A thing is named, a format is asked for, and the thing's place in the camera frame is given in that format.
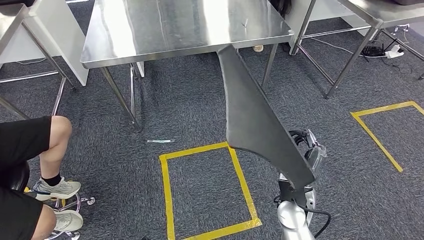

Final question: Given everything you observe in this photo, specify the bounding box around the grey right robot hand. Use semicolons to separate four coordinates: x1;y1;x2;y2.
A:
288;129;327;184

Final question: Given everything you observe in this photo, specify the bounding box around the black plastic car trim part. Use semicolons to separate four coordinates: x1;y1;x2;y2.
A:
216;44;316;190

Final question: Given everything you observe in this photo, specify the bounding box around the stainless steel workbench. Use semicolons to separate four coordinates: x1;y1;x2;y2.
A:
289;0;424;100
0;3;75;122
80;0;295;132

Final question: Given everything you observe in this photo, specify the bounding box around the yellow floor tape square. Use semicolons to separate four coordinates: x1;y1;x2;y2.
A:
350;100;424;173
158;141;263;240

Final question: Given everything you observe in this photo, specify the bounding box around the black router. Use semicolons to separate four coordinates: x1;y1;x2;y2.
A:
361;39;398;58

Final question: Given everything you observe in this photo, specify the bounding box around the white power strip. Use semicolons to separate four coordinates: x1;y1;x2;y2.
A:
384;44;405;60

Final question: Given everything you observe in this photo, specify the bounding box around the chrome stool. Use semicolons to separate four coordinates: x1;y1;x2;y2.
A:
23;185;97;240

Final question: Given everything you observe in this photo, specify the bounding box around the seated person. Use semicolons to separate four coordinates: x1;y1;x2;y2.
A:
0;115;84;240

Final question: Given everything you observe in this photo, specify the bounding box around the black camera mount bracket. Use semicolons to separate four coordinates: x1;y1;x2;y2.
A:
278;180;307;208

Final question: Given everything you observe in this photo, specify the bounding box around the white power cable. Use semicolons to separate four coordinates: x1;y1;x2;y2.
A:
309;37;365;56

